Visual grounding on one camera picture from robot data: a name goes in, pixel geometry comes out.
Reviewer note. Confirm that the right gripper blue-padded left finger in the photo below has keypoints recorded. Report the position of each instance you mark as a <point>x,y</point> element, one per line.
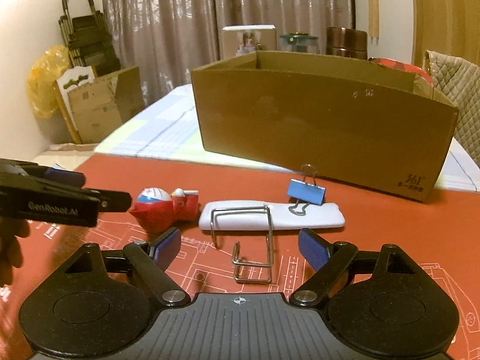
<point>150,267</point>

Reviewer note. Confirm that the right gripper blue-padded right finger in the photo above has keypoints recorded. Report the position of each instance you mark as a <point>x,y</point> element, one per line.
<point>330,263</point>

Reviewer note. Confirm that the red Doraemon figurine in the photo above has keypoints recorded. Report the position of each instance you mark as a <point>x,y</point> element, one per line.
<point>157,210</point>

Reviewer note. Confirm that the blue binder clip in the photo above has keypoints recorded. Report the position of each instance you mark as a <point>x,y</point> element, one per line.
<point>305,192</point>

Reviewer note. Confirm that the long white remote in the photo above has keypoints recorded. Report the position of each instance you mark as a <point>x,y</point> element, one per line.
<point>249,215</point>

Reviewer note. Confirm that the person's left hand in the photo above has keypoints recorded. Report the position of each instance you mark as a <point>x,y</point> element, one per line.
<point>11,254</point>

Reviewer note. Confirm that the red Motul cardboard mat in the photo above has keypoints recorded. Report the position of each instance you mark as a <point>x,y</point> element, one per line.
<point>442,235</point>

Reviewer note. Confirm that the yellow plastic bag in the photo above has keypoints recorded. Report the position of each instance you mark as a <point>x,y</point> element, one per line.
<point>40,84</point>

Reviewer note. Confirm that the stacked flat cardboard boxes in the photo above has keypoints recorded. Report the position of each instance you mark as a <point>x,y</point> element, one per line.
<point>108,103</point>

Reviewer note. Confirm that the white carved wooden board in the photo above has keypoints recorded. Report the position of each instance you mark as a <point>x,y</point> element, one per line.
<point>68,98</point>

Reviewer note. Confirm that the brown cardboard box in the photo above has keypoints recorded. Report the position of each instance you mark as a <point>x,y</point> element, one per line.
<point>345,119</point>

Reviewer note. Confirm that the black folding hand trolley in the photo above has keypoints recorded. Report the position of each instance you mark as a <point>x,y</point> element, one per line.
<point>88,40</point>

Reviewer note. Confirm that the red beef rice meal box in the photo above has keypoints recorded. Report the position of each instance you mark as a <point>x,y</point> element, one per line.
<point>405,67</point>

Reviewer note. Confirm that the beige curtain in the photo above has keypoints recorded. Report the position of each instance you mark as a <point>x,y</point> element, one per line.
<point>167,39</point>

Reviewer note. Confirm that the brown thermos container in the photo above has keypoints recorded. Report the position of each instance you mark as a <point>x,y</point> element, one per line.
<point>346,42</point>

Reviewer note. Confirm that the glass jar with teal lid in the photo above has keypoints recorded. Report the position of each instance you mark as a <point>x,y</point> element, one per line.
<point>299,42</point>

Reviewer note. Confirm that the quilted beige chair cover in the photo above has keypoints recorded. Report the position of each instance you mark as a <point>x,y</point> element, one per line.
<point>459,80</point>

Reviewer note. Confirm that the white product box with photo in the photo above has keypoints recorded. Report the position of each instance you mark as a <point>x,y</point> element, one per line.
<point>243,39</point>

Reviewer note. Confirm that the wooden door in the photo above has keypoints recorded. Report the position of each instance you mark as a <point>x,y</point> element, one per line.
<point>450,27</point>

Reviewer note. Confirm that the wooden wall hook strip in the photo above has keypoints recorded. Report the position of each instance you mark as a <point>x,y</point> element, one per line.
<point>373,20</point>

